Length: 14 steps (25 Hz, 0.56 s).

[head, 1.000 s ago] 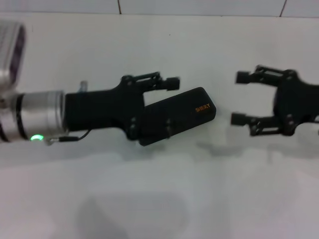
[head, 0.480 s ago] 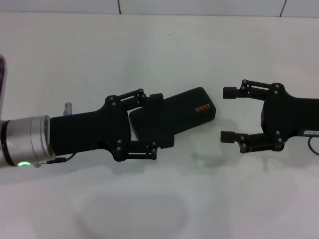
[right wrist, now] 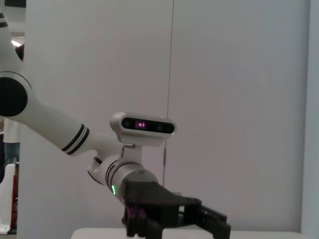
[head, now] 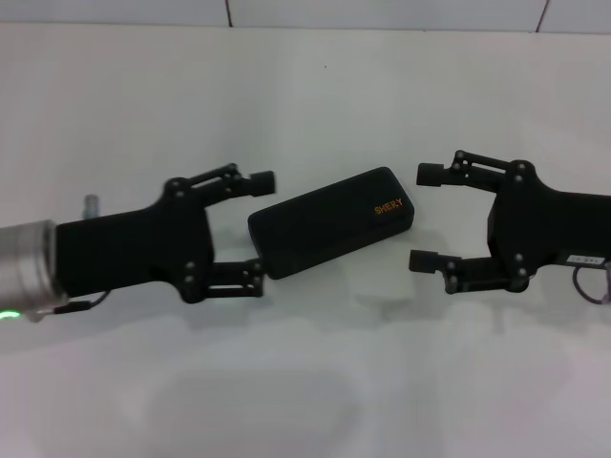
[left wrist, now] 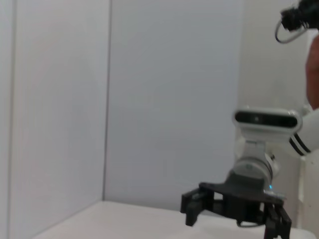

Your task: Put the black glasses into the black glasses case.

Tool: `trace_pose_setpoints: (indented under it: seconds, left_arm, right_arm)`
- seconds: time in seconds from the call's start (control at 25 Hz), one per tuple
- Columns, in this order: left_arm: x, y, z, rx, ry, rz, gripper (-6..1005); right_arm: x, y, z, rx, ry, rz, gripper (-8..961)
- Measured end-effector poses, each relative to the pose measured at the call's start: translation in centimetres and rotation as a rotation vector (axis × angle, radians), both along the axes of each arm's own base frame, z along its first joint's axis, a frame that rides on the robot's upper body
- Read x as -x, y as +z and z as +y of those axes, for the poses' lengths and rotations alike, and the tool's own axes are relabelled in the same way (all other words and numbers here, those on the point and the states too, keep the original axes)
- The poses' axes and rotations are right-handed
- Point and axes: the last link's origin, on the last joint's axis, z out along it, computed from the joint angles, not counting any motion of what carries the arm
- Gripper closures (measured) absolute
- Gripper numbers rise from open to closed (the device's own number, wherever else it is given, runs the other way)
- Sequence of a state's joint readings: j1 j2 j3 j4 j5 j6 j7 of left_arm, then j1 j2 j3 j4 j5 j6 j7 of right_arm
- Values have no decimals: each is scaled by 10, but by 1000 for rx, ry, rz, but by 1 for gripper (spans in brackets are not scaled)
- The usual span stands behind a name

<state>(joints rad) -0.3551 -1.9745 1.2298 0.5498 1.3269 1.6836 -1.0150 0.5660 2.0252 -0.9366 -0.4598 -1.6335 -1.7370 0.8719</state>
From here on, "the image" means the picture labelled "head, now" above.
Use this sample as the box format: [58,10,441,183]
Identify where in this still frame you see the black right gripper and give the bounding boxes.
[409,150,611,295]

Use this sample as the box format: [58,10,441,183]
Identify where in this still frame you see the dark right gripper cable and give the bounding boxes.
[571,264,611,304]

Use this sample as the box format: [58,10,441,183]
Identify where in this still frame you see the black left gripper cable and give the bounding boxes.
[35,293,114,319]

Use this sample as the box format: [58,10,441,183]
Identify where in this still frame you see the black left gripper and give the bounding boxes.
[54,162,279,306]

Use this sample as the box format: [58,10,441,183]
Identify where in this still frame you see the black glasses case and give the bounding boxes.
[246,166,416,281]

